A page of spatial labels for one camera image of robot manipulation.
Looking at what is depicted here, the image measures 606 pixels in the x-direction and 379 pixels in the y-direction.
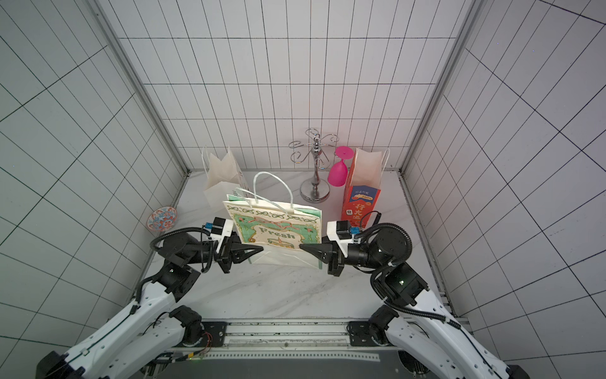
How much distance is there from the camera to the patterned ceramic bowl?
98cm

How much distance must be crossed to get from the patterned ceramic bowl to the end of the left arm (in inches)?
21.4

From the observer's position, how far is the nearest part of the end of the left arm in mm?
553
